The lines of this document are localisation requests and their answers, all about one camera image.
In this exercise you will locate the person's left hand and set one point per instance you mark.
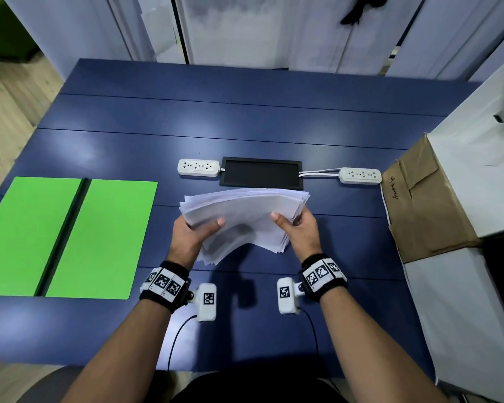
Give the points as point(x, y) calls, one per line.
point(187, 243)

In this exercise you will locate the person's right hand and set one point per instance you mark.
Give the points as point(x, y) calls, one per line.
point(304, 237)

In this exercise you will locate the pile of white papers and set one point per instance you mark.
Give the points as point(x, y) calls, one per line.
point(248, 214)

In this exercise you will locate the green folder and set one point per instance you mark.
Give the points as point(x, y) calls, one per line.
point(25, 235)

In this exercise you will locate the person's left forearm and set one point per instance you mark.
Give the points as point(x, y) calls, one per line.
point(122, 356)

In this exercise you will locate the person's right forearm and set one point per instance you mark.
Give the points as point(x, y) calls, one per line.
point(374, 356)

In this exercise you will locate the person's black clothing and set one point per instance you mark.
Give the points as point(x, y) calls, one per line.
point(252, 388)

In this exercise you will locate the white power strip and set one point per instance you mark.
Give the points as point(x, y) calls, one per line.
point(198, 167)
point(360, 175)

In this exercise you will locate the brown cardboard box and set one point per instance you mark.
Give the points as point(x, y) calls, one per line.
point(428, 209)

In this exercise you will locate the grey round stool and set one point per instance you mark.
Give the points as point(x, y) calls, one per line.
point(50, 388)

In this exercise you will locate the black hanging object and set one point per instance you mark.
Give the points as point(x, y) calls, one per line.
point(361, 8)

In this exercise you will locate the dark green cabinet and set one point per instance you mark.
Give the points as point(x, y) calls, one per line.
point(4, 33)

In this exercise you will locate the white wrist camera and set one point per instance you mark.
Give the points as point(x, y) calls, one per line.
point(287, 295)
point(206, 302)

